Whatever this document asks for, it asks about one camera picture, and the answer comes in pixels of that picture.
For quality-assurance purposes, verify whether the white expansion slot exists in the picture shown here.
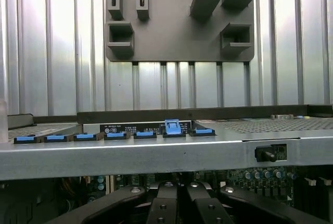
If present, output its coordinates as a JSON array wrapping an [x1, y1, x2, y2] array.
[[105, 173, 115, 194]]

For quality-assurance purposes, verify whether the green Dell motherboard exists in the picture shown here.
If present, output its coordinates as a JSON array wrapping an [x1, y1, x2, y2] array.
[[54, 168, 333, 209]]

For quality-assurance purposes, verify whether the grey printed parts rack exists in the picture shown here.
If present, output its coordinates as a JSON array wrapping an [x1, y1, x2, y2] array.
[[104, 0, 262, 63]]

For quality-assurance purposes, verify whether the open black PC case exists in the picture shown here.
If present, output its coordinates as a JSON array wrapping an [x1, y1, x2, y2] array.
[[0, 103, 333, 224]]

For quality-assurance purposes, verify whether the black regulatory label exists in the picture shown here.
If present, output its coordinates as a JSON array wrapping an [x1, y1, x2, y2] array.
[[100, 122, 192, 134]]

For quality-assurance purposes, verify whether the black intrusion switch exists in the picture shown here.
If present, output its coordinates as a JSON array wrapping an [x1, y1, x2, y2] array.
[[254, 144, 287, 164]]

